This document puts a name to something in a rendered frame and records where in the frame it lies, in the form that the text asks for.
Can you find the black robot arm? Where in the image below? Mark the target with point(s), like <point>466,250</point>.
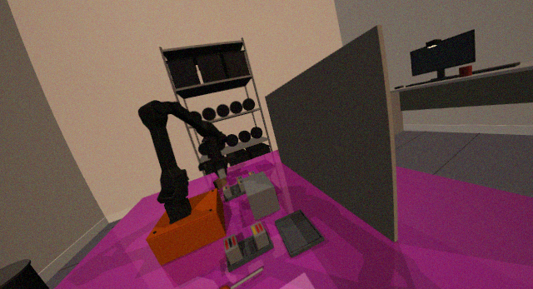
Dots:
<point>174,181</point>

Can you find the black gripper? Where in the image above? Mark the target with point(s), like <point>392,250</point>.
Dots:
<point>216,156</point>

